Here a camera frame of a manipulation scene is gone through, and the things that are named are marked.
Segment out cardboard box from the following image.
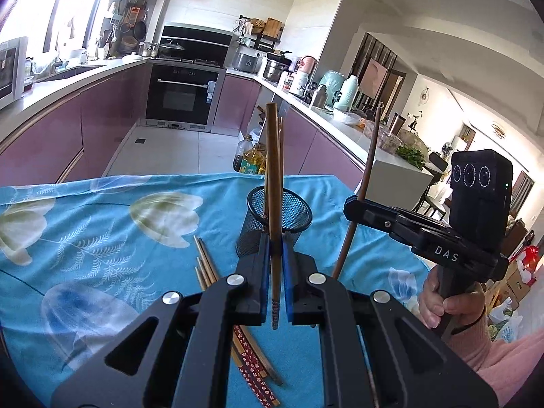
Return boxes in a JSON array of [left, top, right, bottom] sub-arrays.
[[506, 259, 537, 302]]

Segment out mint green thermos flask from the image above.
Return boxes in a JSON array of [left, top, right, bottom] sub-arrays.
[[334, 75, 360, 111]]

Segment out black wok with lid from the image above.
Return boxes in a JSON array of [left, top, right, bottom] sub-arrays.
[[157, 39, 186, 57]]

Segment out yellow cooking oil bottle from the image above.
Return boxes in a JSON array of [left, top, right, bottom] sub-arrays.
[[240, 142, 266, 176]]

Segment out black mesh utensil holder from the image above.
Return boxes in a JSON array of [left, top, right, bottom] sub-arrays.
[[236, 186, 313, 260]]

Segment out bunch of wooden chopsticks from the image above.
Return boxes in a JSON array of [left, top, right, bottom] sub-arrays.
[[193, 235, 283, 408]]

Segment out black wall rack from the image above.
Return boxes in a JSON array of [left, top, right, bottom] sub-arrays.
[[239, 15, 283, 49]]

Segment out steel stockpot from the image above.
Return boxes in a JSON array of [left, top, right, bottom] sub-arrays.
[[262, 58, 290, 81]]

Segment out kitchen window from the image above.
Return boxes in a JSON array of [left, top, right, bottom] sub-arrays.
[[0, 0, 124, 52]]

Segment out silver rice cooker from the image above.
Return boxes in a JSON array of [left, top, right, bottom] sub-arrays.
[[234, 50, 265, 74]]

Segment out person's right forearm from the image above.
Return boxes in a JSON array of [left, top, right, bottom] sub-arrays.
[[450, 306, 544, 408]]

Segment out green leafy vegetables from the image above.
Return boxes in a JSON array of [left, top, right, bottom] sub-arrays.
[[395, 144, 426, 171]]

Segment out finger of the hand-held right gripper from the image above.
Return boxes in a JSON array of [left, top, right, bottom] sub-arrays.
[[343, 197, 431, 250], [368, 200, 452, 228]]

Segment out single red-patterned wooden chopstick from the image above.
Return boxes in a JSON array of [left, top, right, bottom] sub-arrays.
[[330, 102, 383, 282], [266, 103, 282, 331]]

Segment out framed picture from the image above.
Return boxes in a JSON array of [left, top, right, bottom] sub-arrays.
[[360, 57, 389, 100]]

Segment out crumpled plastic shopping bag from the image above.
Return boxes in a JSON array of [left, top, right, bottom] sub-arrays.
[[489, 297, 524, 343]]

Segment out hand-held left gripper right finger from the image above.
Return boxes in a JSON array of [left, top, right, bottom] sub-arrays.
[[280, 232, 499, 408]]

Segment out white plastic bag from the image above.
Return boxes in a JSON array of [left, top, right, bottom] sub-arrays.
[[334, 108, 366, 126]]

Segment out mint green kettle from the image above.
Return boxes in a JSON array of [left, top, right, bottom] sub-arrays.
[[319, 70, 346, 103]]

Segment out blue floral tablecloth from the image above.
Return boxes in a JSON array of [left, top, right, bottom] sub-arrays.
[[0, 173, 430, 408]]

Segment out dark dining chair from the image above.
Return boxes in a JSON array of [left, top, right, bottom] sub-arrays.
[[414, 153, 451, 222]]

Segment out white microwave oven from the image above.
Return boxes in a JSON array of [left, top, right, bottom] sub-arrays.
[[0, 36, 28, 109]]

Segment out black range hood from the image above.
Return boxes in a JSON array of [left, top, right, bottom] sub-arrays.
[[160, 22, 234, 62]]

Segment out person's right hand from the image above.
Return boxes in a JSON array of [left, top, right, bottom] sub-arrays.
[[419, 269, 486, 330]]

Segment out clear plastic box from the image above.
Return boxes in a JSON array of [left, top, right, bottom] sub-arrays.
[[378, 130, 402, 151]]

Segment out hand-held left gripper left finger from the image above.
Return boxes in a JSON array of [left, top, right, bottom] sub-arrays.
[[50, 232, 273, 408]]

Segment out pink kitchen base cabinets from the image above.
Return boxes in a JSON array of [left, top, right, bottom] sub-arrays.
[[0, 62, 366, 192]]

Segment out black built-in oven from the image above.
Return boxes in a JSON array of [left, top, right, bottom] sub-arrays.
[[145, 62, 226, 128]]

